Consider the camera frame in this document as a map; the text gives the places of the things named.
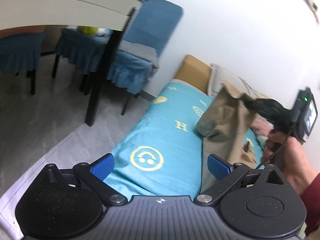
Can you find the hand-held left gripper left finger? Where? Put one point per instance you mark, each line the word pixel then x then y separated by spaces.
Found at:
pixel 103 166

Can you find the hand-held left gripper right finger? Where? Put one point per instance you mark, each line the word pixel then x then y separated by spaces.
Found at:
pixel 217 166

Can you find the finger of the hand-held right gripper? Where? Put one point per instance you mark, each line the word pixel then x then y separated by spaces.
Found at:
pixel 251 104

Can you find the tan sweatshirt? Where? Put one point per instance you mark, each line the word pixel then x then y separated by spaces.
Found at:
pixel 225 120

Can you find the person's right forearm red sleeve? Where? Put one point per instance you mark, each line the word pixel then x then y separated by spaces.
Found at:
pixel 313 200

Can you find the person's right hand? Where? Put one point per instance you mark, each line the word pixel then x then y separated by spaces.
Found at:
pixel 292 155

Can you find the pink fluffy blanket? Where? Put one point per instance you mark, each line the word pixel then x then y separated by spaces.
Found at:
pixel 261 128

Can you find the grey pillow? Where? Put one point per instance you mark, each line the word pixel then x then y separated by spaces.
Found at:
pixel 215 77

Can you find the bed with teal smiley sheet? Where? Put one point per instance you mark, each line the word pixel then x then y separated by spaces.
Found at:
pixel 162 135

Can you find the tan bed headboard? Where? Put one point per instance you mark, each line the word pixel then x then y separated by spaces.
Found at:
pixel 193 71

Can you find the blue covered chair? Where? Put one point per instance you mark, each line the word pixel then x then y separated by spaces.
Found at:
pixel 20 52
pixel 77 50

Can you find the blue chair with grey cushion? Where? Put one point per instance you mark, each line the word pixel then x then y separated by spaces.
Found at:
pixel 140 45

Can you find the small plush toy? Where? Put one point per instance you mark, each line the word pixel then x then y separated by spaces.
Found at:
pixel 102 32

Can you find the green ball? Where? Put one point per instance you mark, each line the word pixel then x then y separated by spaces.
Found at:
pixel 87 30

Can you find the white table with black legs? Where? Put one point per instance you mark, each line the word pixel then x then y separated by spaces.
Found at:
pixel 62 5

